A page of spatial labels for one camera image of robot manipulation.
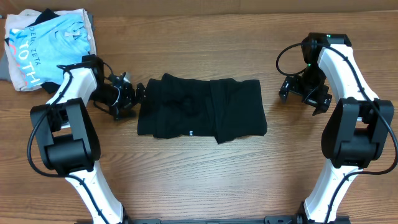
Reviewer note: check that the beige folded garment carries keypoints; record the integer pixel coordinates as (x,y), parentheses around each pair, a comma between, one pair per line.
(27,17)

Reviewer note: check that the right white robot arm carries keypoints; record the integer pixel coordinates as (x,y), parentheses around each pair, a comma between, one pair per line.
(356,132)

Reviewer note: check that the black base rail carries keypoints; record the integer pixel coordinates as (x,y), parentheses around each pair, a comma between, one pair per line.
(211,220)

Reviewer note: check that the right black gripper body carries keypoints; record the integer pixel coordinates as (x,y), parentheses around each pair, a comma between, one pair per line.
(304,92)

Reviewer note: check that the light blue printed t-shirt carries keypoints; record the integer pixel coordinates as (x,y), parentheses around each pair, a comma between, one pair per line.
(39,49)

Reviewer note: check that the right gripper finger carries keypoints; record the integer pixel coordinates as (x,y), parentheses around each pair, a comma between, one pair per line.
(287,85)
(323,103)

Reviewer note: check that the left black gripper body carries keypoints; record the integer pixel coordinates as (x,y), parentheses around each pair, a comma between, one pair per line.
(117,98)

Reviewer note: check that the grey folded garment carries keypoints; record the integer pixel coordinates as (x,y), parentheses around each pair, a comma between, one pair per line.
(4,69)

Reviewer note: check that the black polo shirt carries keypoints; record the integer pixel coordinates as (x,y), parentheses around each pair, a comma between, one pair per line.
(225,109)

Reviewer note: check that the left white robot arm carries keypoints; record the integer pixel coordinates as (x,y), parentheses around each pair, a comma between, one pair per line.
(64,144)

